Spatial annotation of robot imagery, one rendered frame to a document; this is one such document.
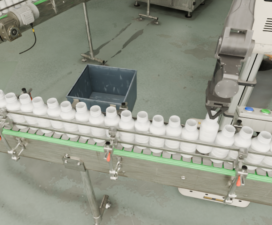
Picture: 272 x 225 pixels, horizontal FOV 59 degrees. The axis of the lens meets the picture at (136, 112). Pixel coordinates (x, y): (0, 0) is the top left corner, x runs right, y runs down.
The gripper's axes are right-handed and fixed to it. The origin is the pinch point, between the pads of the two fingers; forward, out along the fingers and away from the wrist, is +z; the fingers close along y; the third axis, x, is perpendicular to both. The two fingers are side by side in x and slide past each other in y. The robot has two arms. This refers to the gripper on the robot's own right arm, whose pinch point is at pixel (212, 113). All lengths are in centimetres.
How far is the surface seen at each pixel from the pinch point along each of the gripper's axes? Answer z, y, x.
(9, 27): 23, -90, -144
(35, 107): 7, 3, -64
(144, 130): 9.7, 3.6, -21.8
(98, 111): 4.9, 2.4, -38.9
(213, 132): 5.8, 3.1, 1.5
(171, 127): 6.8, 2.5, -12.4
